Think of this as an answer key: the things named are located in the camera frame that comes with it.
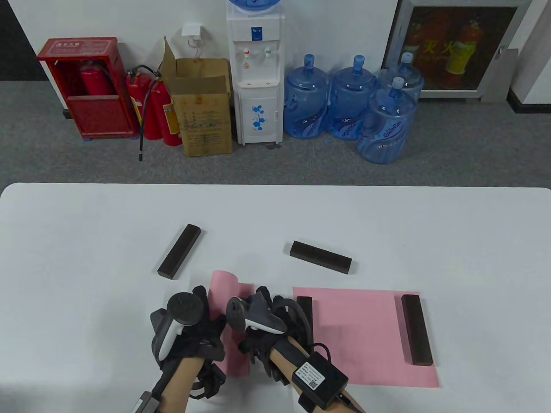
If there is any black wrist sensor box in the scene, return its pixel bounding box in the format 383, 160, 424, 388
133, 391, 160, 413
292, 351, 349, 409

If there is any red extinguisher behind glass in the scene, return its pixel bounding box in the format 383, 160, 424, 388
448, 21, 482, 76
405, 22, 424, 65

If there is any red fire extinguisher yellow label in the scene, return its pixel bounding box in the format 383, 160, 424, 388
149, 80, 183, 147

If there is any red fire extinguisher with hose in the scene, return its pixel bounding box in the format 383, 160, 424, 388
126, 65, 164, 162

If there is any dark wooden bar paperweight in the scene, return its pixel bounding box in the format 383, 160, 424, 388
401, 294, 434, 367
289, 240, 353, 274
157, 223, 202, 280
296, 296, 314, 345

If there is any open cardboard box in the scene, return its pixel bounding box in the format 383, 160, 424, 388
160, 36, 234, 157

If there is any blue water jug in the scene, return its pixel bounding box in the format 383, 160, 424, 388
326, 55, 379, 141
378, 52, 425, 104
283, 54, 332, 139
357, 77, 418, 165

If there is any grey glass-door fire cabinet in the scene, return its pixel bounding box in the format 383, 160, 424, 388
381, 0, 532, 102

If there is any red fire extinguisher cabinet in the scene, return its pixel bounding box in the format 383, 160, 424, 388
36, 37, 139, 140

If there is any blue bottle on dispenser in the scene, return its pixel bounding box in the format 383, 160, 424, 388
227, 0, 282, 13

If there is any red extinguisher inside red cabinet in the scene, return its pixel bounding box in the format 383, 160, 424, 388
80, 60, 117, 96

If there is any person's left forearm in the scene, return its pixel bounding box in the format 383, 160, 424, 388
151, 357, 205, 413

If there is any black and white tracking controller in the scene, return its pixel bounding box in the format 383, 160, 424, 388
155, 292, 205, 362
226, 293, 288, 335

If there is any white water dispenser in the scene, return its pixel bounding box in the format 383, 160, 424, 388
226, 8, 286, 146

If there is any person's left hand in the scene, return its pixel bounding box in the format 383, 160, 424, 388
150, 286, 226, 370

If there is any person's right hand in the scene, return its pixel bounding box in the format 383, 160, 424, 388
238, 287, 313, 383

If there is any pink paper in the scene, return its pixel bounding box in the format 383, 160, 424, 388
208, 270, 254, 378
293, 287, 440, 388

